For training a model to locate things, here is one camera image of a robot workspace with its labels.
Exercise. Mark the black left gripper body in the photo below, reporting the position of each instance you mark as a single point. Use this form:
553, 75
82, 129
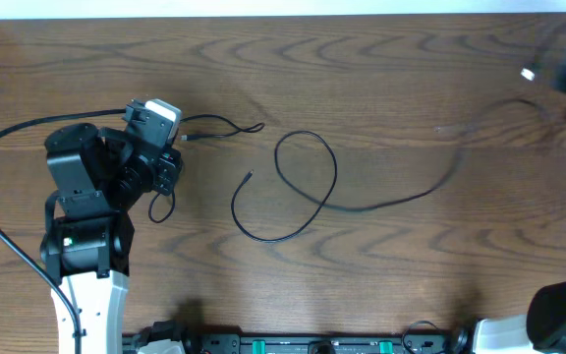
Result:
168, 168

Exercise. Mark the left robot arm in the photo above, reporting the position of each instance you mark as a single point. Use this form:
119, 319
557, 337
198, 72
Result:
100, 173

